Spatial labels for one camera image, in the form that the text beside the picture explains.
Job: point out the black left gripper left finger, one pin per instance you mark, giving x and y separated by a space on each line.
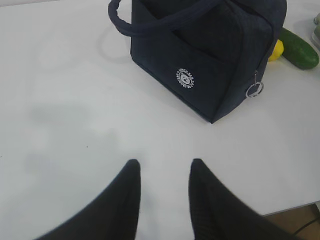
112 215

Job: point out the navy blue lunch bag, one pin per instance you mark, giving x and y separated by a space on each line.
211 54

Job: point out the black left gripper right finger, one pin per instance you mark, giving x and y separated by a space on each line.
217 214

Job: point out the yellow lemon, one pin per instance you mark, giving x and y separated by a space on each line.
277 51

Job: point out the green cucumber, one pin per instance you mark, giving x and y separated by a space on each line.
297 51

